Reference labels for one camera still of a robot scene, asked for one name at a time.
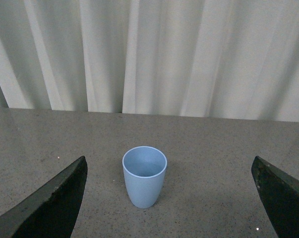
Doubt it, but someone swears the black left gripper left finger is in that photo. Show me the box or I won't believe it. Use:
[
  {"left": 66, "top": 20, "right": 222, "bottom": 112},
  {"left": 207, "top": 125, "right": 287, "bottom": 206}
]
[{"left": 0, "top": 156, "right": 87, "bottom": 238}]

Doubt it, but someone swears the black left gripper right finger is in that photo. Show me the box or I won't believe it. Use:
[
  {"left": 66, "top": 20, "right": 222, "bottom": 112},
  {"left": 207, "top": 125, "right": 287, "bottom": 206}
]
[{"left": 251, "top": 156, "right": 299, "bottom": 238}]

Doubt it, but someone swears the light blue plastic cup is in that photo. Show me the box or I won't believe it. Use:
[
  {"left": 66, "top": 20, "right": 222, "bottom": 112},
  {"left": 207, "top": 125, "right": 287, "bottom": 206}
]
[{"left": 122, "top": 146, "right": 168, "bottom": 209}]

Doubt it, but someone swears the white pleated curtain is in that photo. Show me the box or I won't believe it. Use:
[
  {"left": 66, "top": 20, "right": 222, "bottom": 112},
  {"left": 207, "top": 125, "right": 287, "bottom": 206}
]
[{"left": 0, "top": 0, "right": 299, "bottom": 121}]

